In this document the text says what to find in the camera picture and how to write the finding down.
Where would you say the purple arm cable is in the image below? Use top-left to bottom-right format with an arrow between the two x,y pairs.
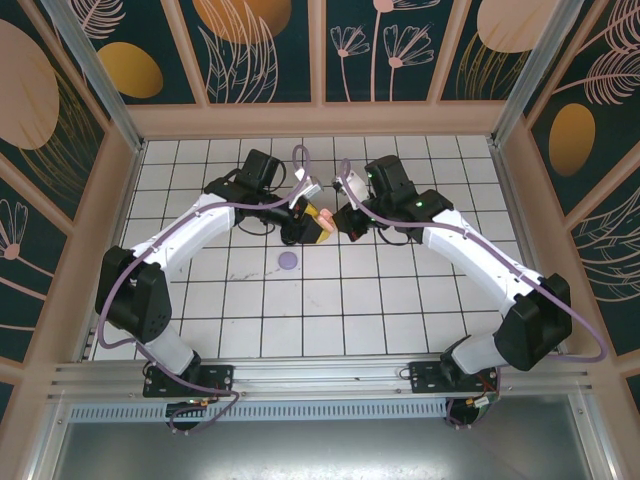
333,158 -> 610,430
97,144 -> 315,437

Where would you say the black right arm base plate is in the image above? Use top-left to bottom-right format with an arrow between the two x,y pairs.
408,359 -> 501,396

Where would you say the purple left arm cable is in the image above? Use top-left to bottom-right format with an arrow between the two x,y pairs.
97,144 -> 315,437

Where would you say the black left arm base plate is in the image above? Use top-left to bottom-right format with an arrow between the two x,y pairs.
143,363 -> 236,400

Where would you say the aluminium frame post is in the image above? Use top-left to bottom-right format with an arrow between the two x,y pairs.
491,0 -> 597,147
39,0 -> 147,154

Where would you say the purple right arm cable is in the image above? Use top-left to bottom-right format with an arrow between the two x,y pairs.
333,158 -> 610,430

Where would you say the aluminium table side rail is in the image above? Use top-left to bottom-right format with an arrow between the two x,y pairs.
492,142 -> 569,354
82,142 -> 147,361

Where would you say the small green circuit board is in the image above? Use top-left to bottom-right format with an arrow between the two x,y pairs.
467,392 -> 502,417

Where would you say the horizontal aluminium mounting rail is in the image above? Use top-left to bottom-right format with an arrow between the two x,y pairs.
47,354 -> 591,404

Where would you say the grey slotted cable duct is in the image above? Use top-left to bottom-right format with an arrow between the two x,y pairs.
67,401 -> 451,422

